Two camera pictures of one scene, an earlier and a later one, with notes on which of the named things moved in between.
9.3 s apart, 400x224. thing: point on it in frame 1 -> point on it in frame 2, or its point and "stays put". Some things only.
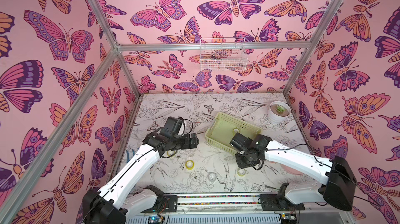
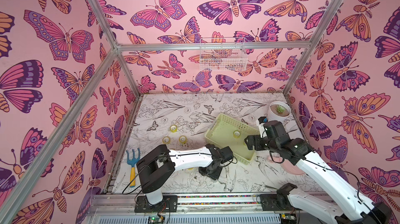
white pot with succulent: x=278 y=112 stays put
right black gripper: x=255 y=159 -> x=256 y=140
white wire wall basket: x=223 y=54 stays put
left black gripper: x=187 y=144 -> x=215 y=177
